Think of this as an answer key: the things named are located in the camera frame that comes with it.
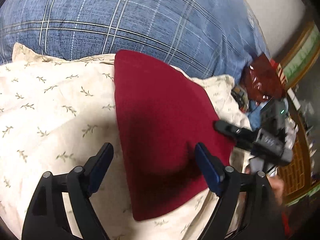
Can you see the dark red small garment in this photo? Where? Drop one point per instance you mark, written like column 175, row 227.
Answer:
column 161, row 116

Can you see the wooden framed furniture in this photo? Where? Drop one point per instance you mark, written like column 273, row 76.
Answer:
column 295, row 64

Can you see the person's right hand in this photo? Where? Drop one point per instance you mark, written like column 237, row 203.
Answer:
column 277, row 185

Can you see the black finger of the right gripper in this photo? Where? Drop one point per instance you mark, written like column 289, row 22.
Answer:
column 230, row 129

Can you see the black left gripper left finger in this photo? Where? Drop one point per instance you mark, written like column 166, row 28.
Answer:
column 46, row 215

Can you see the red shiny plastic bag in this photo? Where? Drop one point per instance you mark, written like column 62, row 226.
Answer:
column 261, row 80

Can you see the cream leaf-print pillow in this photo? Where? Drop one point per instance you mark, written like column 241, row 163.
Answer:
column 55, row 114

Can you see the blue plaid quilt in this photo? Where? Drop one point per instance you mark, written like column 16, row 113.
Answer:
column 202, row 37

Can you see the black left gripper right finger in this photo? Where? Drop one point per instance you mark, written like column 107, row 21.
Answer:
column 261, row 218

